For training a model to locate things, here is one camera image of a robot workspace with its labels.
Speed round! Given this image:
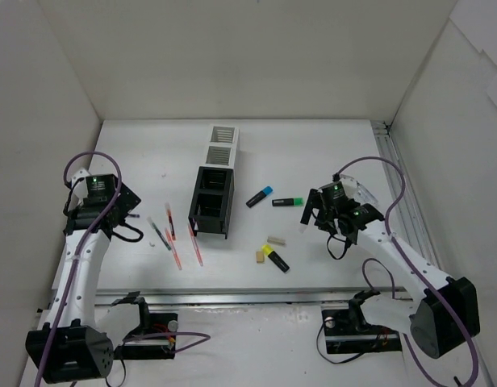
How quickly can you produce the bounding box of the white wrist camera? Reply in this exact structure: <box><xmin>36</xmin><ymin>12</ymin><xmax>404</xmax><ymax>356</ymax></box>
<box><xmin>70</xmin><ymin>168</ymin><xmax>90</xmax><ymax>189</ymax></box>
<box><xmin>333</xmin><ymin>174</ymin><xmax>359</xmax><ymax>198</ymax></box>

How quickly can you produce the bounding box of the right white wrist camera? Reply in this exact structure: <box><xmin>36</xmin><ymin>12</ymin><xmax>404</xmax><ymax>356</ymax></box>
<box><xmin>333</xmin><ymin>174</ymin><xmax>359</xmax><ymax>198</ymax></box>

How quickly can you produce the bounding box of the yellow cap highlighter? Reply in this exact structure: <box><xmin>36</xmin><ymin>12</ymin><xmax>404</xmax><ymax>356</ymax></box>
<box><xmin>261</xmin><ymin>244</ymin><xmax>290</xmax><ymax>273</ymax></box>

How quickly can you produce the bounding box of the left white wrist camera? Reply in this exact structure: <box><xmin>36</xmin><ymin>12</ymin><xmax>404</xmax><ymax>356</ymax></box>
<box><xmin>70</xmin><ymin>168</ymin><xmax>90</xmax><ymax>189</ymax></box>

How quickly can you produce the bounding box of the green gel pen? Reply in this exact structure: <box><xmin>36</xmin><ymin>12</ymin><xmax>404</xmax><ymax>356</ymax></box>
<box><xmin>147</xmin><ymin>217</ymin><xmax>172</xmax><ymax>252</ymax></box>

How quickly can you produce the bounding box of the blue cap highlighter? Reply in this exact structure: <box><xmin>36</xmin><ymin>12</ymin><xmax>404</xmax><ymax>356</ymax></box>
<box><xmin>246</xmin><ymin>186</ymin><xmax>273</xmax><ymax>208</ymax></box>

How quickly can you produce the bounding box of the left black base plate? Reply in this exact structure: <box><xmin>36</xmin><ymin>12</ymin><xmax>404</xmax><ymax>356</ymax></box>
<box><xmin>99</xmin><ymin>312</ymin><xmax>180</xmax><ymax>361</ymax></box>

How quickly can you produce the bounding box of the green cap highlighter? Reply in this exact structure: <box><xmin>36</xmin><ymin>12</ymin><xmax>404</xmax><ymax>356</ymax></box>
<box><xmin>272</xmin><ymin>198</ymin><xmax>303</xmax><ymax>207</ymax></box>

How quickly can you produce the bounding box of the clear blue-tip glue bottle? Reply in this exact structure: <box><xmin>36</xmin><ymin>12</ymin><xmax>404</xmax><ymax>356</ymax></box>
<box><xmin>353</xmin><ymin>181</ymin><xmax>378</xmax><ymax>207</ymax></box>

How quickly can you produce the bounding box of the small tan eraser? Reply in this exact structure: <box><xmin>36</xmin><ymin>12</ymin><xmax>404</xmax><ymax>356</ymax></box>
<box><xmin>256</xmin><ymin>251</ymin><xmax>265</xmax><ymax>264</ymax></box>

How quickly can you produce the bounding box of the black two-slot container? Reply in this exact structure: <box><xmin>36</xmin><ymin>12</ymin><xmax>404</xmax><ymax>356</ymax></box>
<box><xmin>188</xmin><ymin>166</ymin><xmax>234</xmax><ymax>239</ymax></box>

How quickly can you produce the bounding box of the long beige eraser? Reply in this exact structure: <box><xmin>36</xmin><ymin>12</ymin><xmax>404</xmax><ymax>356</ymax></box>
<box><xmin>267</xmin><ymin>236</ymin><xmax>286</xmax><ymax>246</ymax></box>

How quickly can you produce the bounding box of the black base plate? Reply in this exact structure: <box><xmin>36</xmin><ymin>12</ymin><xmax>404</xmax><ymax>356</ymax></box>
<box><xmin>99</xmin><ymin>312</ymin><xmax>180</xmax><ymax>361</ymax></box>
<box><xmin>321</xmin><ymin>309</ymin><xmax>402</xmax><ymax>356</ymax></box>

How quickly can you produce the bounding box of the white two-slot container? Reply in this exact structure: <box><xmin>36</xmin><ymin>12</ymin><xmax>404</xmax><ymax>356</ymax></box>
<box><xmin>204</xmin><ymin>124</ymin><xmax>240</xmax><ymax>169</ymax></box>

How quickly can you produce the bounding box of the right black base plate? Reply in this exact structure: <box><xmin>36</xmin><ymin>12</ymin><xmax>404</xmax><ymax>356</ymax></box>
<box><xmin>321</xmin><ymin>309</ymin><xmax>402</xmax><ymax>356</ymax></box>

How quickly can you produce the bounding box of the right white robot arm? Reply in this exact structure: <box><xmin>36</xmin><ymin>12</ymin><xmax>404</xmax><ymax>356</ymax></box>
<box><xmin>300</xmin><ymin>181</ymin><xmax>480</xmax><ymax>359</ymax></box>

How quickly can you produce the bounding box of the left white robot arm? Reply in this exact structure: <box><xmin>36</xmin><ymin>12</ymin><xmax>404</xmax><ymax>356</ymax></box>
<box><xmin>25</xmin><ymin>174</ymin><xmax>152</xmax><ymax>385</ymax></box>

